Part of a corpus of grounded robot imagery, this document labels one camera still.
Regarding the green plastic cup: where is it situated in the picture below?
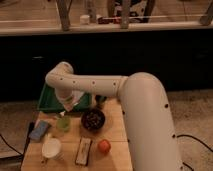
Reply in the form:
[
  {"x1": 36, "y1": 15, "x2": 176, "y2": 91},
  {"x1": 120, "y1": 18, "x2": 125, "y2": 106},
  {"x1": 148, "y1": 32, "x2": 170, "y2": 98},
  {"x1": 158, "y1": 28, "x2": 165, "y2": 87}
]
[{"x1": 56, "y1": 116, "x2": 70, "y2": 132}]

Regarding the white container on shelf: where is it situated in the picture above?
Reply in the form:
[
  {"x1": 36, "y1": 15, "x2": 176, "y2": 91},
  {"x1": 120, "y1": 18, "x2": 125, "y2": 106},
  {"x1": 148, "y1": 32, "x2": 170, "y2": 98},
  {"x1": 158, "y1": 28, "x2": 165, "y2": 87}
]
[{"x1": 80, "y1": 15, "x2": 90, "y2": 25}]

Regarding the black cable left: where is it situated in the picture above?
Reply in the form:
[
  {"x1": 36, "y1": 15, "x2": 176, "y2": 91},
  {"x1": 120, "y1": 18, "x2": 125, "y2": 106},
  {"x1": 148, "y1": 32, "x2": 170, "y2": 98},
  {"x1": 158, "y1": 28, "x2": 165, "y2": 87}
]
[{"x1": 0, "y1": 121, "x2": 36, "y2": 158}]

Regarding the blue sponge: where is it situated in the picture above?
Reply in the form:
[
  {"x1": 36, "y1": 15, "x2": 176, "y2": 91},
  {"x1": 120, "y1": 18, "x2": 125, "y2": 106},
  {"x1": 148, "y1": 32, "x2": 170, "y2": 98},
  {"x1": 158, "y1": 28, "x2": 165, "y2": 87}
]
[{"x1": 29, "y1": 120, "x2": 50, "y2": 141}]

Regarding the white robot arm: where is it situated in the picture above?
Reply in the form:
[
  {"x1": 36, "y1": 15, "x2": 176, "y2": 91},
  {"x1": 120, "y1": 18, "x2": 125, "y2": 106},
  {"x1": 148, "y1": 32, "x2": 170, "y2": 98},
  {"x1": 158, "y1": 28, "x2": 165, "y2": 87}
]
[{"x1": 45, "y1": 62, "x2": 183, "y2": 171}]

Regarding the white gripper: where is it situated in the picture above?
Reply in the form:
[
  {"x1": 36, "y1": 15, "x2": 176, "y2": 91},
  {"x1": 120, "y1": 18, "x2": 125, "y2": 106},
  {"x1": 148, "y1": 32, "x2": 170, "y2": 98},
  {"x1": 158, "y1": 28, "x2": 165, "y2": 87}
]
[{"x1": 55, "y1": 91, "x2": 84, "y2": 112}]

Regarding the green plastic tray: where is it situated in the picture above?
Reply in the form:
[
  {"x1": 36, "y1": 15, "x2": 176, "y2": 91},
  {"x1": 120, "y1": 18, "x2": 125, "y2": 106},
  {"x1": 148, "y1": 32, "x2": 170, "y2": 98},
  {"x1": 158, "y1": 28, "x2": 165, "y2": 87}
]
[{"x1": 38, "y1": 84, "x2": 92, "y2": 113}]

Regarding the black cable right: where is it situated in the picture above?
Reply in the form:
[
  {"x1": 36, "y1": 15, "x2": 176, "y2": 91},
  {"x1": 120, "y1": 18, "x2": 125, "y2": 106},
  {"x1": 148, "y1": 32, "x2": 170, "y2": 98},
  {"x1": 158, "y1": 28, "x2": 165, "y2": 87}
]
[{"x1": 176, "y1": 133, "x2": 213, "y2": 171}]

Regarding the dark bowl with food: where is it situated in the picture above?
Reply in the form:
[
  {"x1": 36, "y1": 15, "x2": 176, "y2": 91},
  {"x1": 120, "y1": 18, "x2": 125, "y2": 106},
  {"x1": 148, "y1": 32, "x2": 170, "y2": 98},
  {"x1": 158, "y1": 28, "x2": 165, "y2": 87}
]
[{"x1": 81, "y1": 109, "x2": 105, "y2": 131}]

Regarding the red object on shelf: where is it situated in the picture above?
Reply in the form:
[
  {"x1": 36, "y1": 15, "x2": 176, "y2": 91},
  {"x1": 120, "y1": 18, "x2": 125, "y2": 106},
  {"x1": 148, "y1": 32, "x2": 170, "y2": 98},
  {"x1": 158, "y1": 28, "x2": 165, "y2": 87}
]
[{"x1": 97, "y1": 17, "x2": 121, "y2": 24}]

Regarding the black cable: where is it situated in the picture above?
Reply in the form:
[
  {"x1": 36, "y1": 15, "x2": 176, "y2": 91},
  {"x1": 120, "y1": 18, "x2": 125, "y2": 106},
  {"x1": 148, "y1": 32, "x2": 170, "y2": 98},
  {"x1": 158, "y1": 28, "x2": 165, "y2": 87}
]
[
  {"x1": 0, "y1": 121, "x2": 36, "y2": 158},
  {"x1": 176, "y1": 133, "x2": 213, "y2": 171}
]

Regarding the orange fruit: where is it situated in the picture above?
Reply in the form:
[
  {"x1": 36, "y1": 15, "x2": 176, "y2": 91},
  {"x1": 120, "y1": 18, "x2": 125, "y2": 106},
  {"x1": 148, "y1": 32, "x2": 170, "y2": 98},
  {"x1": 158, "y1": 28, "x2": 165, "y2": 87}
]
[{"x1": 97, "y1": 139, "x2": 111, "y2": 154}]

